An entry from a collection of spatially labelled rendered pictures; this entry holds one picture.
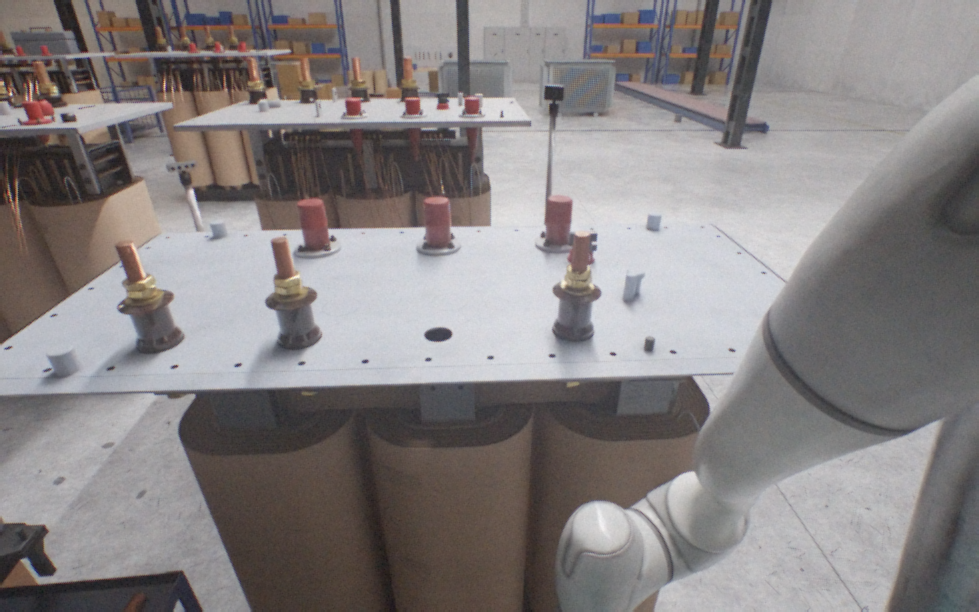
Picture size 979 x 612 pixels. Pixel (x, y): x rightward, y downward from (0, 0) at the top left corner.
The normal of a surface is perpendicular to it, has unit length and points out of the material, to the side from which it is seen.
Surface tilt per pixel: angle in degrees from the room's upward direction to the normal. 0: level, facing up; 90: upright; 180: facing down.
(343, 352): 0
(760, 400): 100
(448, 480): 90
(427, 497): 90
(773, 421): 105
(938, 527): 93
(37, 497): 0
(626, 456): 90
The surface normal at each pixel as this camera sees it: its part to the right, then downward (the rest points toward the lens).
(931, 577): -0.99, 0.11
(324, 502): 0.56, 0.40
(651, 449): 0.05, 0.48
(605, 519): -0.05, -0.89
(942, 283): -0.76, 0.33
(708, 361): 0.01, -0.77
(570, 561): -0.88, 0.07
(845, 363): -0.82, 0.44
